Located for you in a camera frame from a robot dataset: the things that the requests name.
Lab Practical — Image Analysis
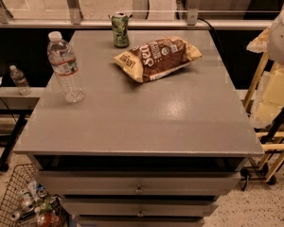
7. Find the clear plastic water bottle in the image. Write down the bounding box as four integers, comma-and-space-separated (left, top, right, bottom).
47, 31, 85, 103

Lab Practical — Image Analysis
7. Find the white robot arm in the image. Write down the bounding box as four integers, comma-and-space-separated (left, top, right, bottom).
267, 9, 284, 64

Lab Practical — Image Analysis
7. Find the small water bottle on shelf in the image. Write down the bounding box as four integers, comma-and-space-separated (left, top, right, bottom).
9, 65, 31, 96

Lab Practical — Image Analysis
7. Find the grey drawer cabinet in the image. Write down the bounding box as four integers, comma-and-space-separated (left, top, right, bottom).
15, 30, 263, 227

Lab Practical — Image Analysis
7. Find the brown chip bag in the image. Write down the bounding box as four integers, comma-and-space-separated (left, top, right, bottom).
114, 36, 202, 83

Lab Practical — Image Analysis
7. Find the green soda can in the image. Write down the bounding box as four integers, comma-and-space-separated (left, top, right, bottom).
111, 11, 130, 48

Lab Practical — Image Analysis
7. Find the black power cable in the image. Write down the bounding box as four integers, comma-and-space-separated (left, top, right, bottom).
197, 17, 226, 60

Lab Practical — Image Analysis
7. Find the wire basket with trash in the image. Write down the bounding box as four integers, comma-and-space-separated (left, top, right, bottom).
0, 164, 68, 227

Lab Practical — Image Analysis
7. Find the black side table frame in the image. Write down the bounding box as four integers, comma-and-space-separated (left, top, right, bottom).
0, 86, 45, 172

